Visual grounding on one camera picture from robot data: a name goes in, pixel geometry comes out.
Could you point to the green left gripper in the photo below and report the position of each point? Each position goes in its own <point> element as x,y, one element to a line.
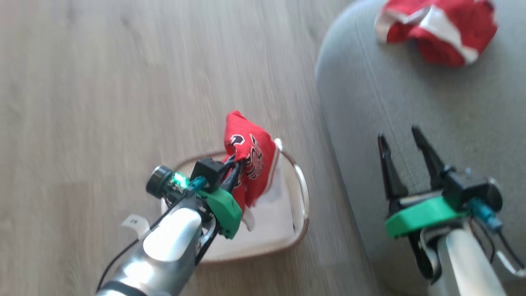
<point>226,213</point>

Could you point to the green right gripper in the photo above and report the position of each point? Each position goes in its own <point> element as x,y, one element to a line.
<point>419,216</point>

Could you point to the red jersey with black logo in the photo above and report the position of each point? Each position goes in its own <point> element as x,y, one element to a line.
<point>254,164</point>

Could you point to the red white striped garment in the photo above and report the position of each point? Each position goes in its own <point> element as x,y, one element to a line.
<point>444,41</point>

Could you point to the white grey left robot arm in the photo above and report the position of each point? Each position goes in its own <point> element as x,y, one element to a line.
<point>164,242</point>

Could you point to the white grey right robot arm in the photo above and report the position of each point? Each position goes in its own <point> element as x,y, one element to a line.
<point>464,263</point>

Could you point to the grey sofa seat cushion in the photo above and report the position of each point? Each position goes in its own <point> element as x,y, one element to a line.
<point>431,107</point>

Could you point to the white basket with brown rim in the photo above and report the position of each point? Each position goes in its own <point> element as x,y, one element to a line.
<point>275,222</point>

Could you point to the white paper tag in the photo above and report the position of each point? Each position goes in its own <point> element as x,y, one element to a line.
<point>135,224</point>

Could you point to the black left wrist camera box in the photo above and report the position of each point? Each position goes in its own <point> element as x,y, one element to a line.
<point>207,172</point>

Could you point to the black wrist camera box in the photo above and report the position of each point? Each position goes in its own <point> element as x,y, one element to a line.
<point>464,185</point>
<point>207,172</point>

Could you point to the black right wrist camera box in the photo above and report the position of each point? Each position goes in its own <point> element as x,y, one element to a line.
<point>464,185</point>

